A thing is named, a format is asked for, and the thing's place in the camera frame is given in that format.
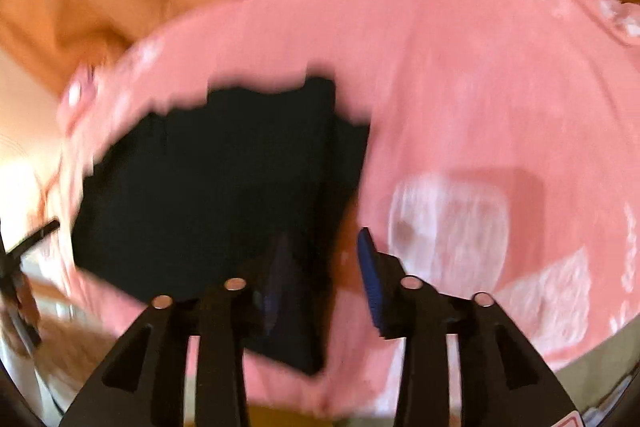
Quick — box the pink fleece blanket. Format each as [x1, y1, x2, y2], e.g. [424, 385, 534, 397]
[54, 0, 640, 421]

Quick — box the pink pillow with button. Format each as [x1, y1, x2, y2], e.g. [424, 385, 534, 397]
[56, 65, 99, 134]

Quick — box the black cloth garment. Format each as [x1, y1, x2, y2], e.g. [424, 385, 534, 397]
[72, 77, 370, 375]

